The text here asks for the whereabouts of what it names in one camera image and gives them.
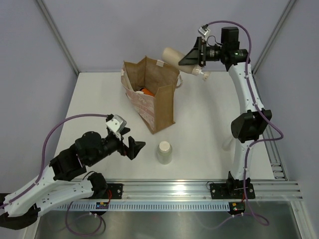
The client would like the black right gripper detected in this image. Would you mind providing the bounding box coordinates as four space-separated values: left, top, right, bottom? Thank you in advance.
178 37 225 70

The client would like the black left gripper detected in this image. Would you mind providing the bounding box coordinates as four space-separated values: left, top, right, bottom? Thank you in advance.
87 127 146 166

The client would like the beige lotion pump bottle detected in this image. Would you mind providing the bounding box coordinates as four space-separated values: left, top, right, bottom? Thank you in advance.
161 47 210 81

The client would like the clear jar white lid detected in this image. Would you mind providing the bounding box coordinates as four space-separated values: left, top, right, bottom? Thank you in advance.
157 141 172 165

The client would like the orange pump bottle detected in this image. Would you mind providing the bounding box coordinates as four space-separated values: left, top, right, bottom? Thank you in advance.
136 87 155 97

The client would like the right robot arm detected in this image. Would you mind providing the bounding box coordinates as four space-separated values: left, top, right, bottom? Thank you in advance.
178 25 272 199

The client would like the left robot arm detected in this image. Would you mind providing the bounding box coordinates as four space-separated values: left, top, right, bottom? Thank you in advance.
0 131 145 230

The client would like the brown canvas tote bag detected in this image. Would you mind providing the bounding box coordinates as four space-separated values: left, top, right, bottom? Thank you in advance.
121 57 182 134

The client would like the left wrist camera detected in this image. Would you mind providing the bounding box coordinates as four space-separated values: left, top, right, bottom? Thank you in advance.
106 115 127 140

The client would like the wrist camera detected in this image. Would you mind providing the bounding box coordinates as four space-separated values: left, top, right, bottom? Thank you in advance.
198 24 210 41
106 115 127 140

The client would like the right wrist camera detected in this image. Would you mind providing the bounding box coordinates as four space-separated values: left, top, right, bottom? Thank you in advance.
198 24 210 41

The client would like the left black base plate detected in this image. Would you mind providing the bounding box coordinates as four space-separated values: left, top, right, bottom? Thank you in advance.
101 183 123 200

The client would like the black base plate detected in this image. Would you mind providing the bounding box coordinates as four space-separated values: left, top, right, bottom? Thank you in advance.
101 183 123 200
209 182 256 200

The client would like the white slotted cable duct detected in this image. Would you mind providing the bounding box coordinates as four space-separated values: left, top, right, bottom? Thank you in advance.
57 201 230 212

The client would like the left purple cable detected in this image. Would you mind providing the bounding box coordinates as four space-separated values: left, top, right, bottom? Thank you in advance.
0 113 112 236

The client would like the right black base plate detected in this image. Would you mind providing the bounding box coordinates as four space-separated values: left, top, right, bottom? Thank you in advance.
209 182 256 200

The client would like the aluminium rail frame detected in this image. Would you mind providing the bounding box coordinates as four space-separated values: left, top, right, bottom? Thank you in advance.
32 178 304 201

